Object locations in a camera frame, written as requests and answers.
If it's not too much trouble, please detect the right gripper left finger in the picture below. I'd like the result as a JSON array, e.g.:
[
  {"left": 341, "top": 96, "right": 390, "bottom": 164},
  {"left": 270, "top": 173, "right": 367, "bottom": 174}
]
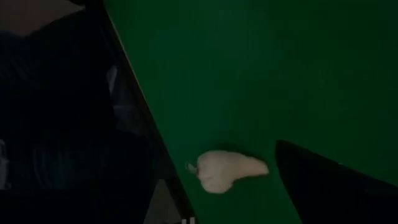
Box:
[{"left": 46, "top": 132, "right": 162, "bottom": 224}]

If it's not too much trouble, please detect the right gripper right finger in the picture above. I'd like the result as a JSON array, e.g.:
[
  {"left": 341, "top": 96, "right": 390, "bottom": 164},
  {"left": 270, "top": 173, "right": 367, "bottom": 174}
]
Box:
[{"left": 275, "top": 139, "right": 398, "bottom": 224}]

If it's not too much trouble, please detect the tan elongated garlic bulb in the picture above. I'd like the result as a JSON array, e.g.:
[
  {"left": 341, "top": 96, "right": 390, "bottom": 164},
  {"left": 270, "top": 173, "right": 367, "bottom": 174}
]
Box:
[{"left": 185, "top": 150, "right": 270, "bottom": 195}]

